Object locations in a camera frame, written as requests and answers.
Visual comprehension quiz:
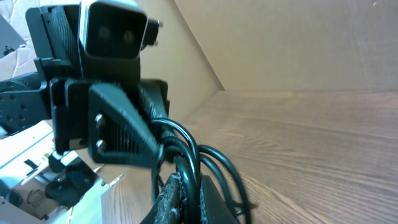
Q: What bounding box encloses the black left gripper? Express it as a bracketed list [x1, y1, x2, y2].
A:
[25, 4, 170, 168]

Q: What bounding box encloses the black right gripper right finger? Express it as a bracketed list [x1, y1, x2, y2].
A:
[200, 175, 239, 224]

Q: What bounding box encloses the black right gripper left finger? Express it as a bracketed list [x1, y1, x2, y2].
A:
[141, 173, 187, 224]

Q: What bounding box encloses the black cable bundle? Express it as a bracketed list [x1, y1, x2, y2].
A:
[150, 117, 259, 224]

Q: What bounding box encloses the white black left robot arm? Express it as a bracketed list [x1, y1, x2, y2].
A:
[1, 1, 169, 168]

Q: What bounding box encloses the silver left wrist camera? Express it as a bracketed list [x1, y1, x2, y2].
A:
[78, 0, 148, 60]

